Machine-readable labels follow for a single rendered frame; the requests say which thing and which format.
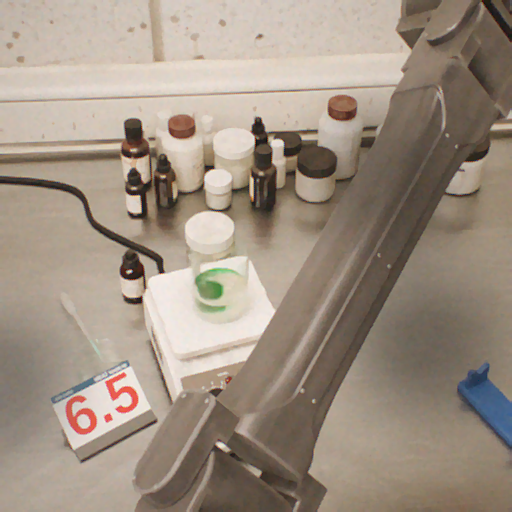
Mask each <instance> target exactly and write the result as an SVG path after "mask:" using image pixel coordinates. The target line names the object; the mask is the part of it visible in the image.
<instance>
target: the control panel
mask: <svg viewBox="0 0 512 512"><path fill-rule="evenodd" d="M244 363H245V361H242V362H238V363H234V364H230V365H225V366H221V367H218V368H213V370H209V371H205V372H201V373H197V374H193V375H188V376H185V377H182V378H181V383H182V387H183V390H185V389H190V388H198V389H203V390H206V391H210V390H211V389H214V388H221V389H224V388H225V387H226V386H227V384H226V383H225V379H226V378H227V377H232V378H233V377H234V376H235V375H236V373H237V372H238V371H239V368H240V367H242V365H243V364H244Z"/></svg>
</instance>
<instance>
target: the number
mask: <svg viewBox="0 0 512 512"><path fill-rule="evenodd" d="M55 404H56V407H57V409H58V411H59V413H60V416H61V418H63V420H64V422H65V425H66V428H67V430H68V432H69V434H70V436H71V439H72V441H73V443H74V442H77V441H79V440H81V439H83V437H86V436H88V435H90V434H92V433H95V432H97V431H99V429H100V428H102V427H105V426H107V425H109V424H111V423H113V422H116V421H117V420H118V419H120V418H122V417H123V416H126V415H128V414H130V413H132V412H134V410H137V409H139V408H141V407H143V406H145V405H147V404H145V402H144V399H143V397H142V395H141V393H140V391H139V388H138V385H137V383H136V381H135V379H134V376H132V374H131V372H130V370H129V368H127V369H125V370H123V371H120V372H118V373H116V374H114V375H112V377H109V378H107V379H105V380H103V381H100V382H98V383H96V384H94V385H92V387H89V388H87V389H85V390H83V391H81V392H78V393H76V394H74V395H73V396H72V397H69V398H67V399H65V400H63V401H60V402H58V403H55Z"/></svg>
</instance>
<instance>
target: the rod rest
mask: <svg viewBox="0 0 512 512"><path fill-rule="evenodd" d="M489 366H490V365H489V364H488V363H487V362H486V363H484V364H483V365H482V366H480V367H479V368H478V369H477V370H474V369H470V370H468V374H467V377H466V379H464V380H462V381H459V382H458V386H457V390H458V391H459V392H461V393H462V394H463V396H464V397H465V399H466V400H467V401H468V402H470V403H471V405H472V406H473V407H474V408H475V409H476V410H477V411H479V413H480V415H481V416H482V417H483V418H484V419H485V420H487V421H488V422H489V424H490V425H491V426H492V428H493V429H494V430H496V431H497V433H498V434H499V435H500V436H501V437H502V438H504V439H505V440H506V443H507V444H508V445H509V446H510V447H512V403H511V402H510V401H509V399H508V397H506V396H505V395H504V394H503V393H502V392H501V390H500V389H498V388H497V387H496V386H495V385H494V384H493V383H492V382H491V380H489V379H488V378H487V374H488V370H489Z"/></svg>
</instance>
